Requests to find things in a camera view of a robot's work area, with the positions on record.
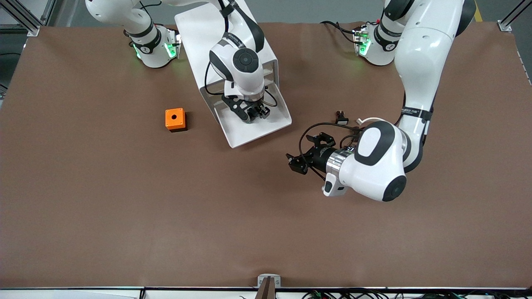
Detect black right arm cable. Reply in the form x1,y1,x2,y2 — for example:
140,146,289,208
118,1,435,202
204,0,278,108

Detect aluminium frame post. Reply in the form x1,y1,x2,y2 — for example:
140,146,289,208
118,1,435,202
498,0,532,32
0,0,57,37

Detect white table edge rail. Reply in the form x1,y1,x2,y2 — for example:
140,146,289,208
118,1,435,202
0,287,532,299

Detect brown table cover sheet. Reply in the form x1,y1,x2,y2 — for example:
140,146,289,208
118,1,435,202
0,21,532,289

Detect orange box with hole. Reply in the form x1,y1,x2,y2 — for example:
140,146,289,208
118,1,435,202
165,108,187,132

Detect white plastic drawer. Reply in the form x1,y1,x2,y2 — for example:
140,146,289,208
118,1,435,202
208,79,292,149

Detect grey metal table bracket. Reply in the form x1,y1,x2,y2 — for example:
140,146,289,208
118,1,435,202
254,274,282,299

